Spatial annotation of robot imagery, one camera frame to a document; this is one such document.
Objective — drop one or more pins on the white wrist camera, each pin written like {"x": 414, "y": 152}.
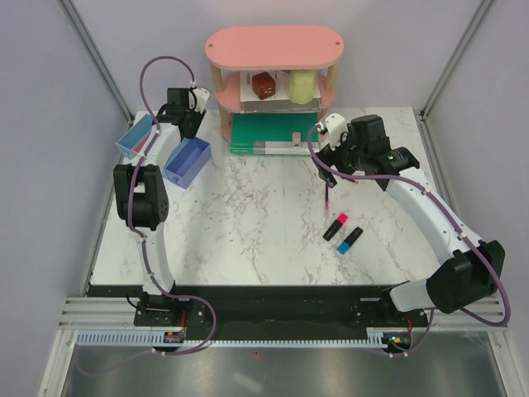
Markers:
{"x": 200, "y": 96}
{"x": 334, "y": 125}

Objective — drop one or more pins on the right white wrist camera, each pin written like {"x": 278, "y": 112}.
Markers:
{"x": 334, "y": 125}

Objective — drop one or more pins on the small pink white stapler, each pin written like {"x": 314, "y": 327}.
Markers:
{"x": 296, "y": 139}

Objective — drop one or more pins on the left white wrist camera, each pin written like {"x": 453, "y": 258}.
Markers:
{"x": 200, "y": 96}

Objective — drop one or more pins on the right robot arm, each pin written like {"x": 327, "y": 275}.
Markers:
{"x": 469, "y": 267}

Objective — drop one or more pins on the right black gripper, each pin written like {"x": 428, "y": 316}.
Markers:
{"x": 334, "y": 157}

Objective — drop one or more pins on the pale yellow cup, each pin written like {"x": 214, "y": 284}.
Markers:
{"x": 301, "y": 85}

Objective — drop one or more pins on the pink three-tier shelf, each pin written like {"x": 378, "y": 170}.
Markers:
{"x": 254, "y": 48}

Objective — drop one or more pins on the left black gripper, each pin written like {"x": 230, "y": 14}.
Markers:
{"x": 199, "y": 118}

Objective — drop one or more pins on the brown cube box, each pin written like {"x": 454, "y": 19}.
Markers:
{"x": 263, "y": 85}

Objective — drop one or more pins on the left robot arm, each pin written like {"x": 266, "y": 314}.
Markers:
{"x": 143, "y": 203}

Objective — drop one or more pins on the green box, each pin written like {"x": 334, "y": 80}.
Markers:
{"x": 270, "y": 133}

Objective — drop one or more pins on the blue black highlighter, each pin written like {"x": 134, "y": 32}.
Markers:
{"x": 350, "y": 240}

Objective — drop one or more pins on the four-compartment blue pink organizer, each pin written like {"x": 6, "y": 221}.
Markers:
{"x": 180, "y": 159}

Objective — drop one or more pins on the dark red pink pen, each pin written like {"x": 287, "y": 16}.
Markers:
{"x": 327, "y": 201}

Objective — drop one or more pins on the white cable duct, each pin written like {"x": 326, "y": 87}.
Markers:
{"x": 190, "y": 338}

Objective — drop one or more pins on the pink black highlighter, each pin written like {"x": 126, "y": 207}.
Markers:
{"x": 335, "y": 227}

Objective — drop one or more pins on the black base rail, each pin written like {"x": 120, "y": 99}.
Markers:
{"x": 288, "y": 309}

